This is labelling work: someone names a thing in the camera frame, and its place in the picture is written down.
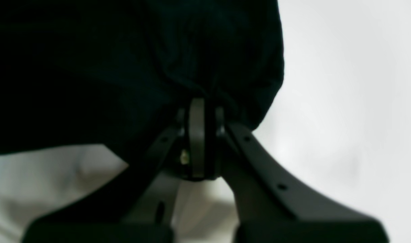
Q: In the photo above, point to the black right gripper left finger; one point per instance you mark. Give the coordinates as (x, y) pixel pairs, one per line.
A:
(138, 205)

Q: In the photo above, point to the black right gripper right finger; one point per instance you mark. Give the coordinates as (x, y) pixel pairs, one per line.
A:
(274, 206)

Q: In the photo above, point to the black t-shirt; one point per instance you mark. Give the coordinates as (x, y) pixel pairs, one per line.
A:
(115, 72)

